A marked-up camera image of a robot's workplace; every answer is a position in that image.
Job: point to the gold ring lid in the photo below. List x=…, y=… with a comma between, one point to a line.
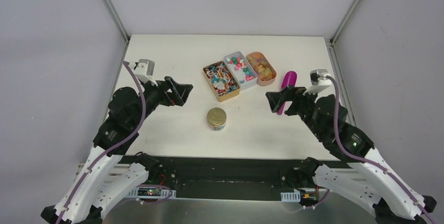
x=216, y=117

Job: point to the magenta plastic scoop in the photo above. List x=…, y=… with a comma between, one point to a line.
x=289, y=79

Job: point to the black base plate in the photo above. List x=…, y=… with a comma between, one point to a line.
x=231, y=179

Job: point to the white cable duct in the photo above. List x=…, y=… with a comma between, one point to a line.
x=294, y=196
x=150, y=193

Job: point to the pink tin of gummies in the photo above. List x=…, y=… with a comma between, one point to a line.
x=262, y=67

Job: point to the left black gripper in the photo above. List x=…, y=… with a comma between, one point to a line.
x=168, y=90

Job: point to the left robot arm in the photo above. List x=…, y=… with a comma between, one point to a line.
x=88, y=200

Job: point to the gold tin of lollipops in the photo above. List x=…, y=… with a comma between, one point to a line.
x=221, y=81

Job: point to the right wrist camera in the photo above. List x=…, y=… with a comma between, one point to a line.
x=319, y=82

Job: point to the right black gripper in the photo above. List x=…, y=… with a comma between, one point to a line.
x=289, y=93

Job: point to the right white cable duct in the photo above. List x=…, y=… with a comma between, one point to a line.
x=294, y=196

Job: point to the left white cable duct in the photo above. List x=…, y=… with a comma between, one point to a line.
x=150, y=193

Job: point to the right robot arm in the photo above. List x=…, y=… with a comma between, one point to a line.
x=385, y=196

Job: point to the white tin of candies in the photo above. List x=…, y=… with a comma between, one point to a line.
x=242, y=70

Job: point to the clear plastic cup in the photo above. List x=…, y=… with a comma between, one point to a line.
x=217, y=127

